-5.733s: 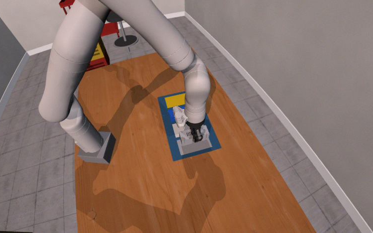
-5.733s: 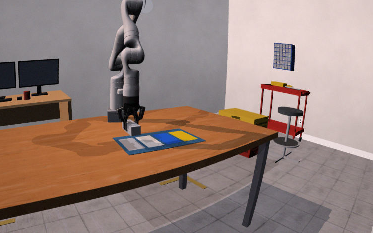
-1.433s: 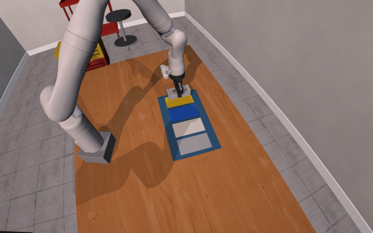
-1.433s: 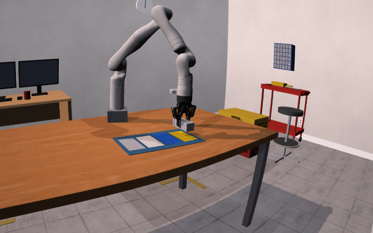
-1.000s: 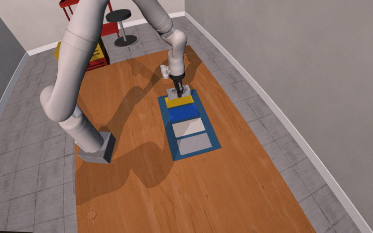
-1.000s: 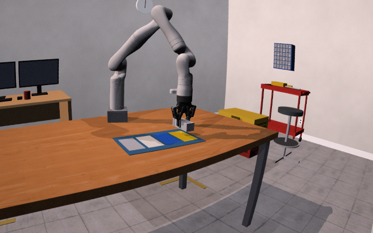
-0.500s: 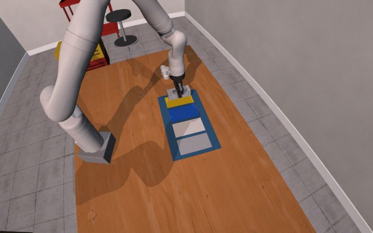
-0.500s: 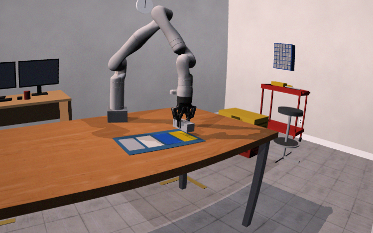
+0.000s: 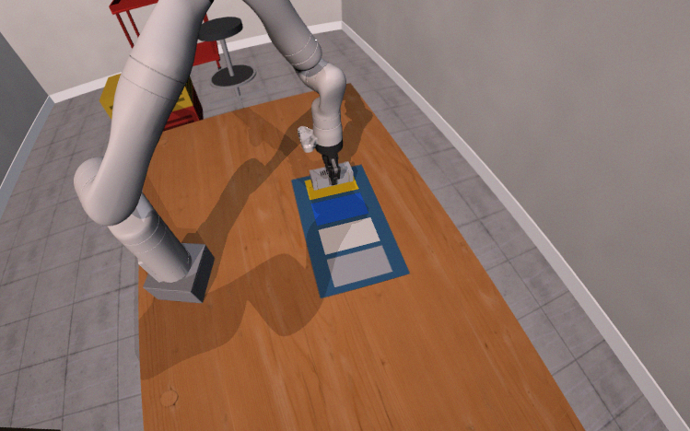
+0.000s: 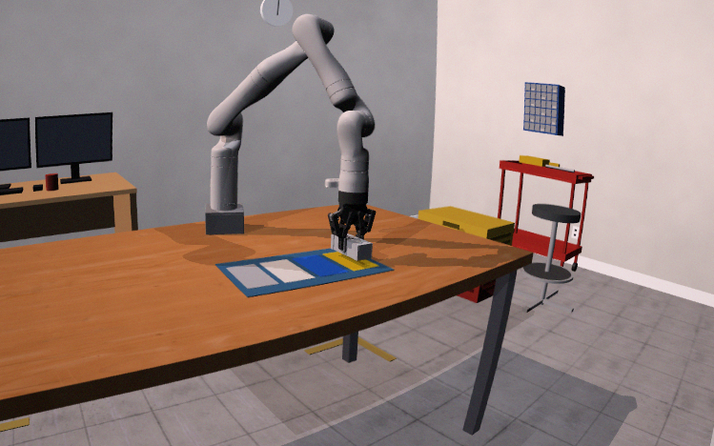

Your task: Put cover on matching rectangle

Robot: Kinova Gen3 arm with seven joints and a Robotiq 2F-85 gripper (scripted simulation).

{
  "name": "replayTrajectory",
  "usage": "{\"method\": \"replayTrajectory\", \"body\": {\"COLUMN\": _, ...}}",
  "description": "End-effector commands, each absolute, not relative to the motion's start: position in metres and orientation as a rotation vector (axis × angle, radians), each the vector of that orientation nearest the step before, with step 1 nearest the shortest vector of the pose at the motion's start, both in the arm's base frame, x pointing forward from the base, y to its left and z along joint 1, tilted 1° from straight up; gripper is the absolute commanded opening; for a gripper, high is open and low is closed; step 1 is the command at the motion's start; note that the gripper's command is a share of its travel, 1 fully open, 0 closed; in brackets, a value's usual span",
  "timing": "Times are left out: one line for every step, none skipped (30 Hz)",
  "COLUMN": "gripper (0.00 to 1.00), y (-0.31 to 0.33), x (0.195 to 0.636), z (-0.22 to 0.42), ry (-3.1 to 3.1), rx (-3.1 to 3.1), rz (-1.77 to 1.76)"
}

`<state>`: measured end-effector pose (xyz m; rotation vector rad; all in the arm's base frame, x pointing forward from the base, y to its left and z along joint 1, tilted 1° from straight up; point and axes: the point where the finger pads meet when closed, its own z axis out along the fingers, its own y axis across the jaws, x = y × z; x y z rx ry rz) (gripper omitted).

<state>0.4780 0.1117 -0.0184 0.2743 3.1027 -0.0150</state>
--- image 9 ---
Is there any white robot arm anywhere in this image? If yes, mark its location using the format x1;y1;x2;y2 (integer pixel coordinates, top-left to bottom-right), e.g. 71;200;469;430
74;0;346;283

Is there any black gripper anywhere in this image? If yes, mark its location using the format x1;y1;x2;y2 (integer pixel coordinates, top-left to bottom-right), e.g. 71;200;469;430
315;139;343;186

